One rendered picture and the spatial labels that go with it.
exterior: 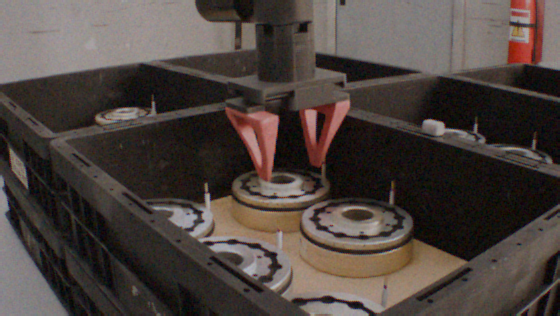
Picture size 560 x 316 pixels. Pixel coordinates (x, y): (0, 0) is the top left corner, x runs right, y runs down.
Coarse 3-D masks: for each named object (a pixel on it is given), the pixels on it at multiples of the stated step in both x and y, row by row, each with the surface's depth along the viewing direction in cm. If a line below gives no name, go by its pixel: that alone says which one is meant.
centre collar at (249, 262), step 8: (216, 248) 44; (224, 248) 44; (232, 248) 44; (240, 248) 44; (224, 256) 44; (232, 256) 44; (240, 256) 43; (248, 256) 43; (248, 264) 42; (248, 272) 41
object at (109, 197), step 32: (128, 128) 55; (384, 128) 55; (64, 160) 46; (512, 160) 45; (96, 192) 40; (128, 192) 38; (128, 224) 36; (160, 224) 33; (544, 224) 33; (160, 256) 33; (192, 256) 30; (480, 256) 29; (512, 256) 29; (544, 256) 33; (192, 288) 30; (224, 288) 27; (256, 288) 27; (448, 288) 26; (480, 288) 27
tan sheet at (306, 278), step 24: (216, 216) 59; (264, 240) 54; (288, 240) 54; (408, 264) 49; (432, 264) 49; (456, 264) 49; (312, 288) 45; (336, 288) 45; (360, 288) 45; (408, 288) 45
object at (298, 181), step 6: (276, 174) 61; (282, 174) 61; (288, 174) 61; (294, 174) 61; (258, 180) 59; (270, 180) 60; (288, 180) 61; (294, 180) 60; (300, 180) 59; (264, 186) 58; (270, 186) 57; (276, 186) 57; (282, 186) 57; (288, 186) 57; (294, 186) 57; (300, 186) 58
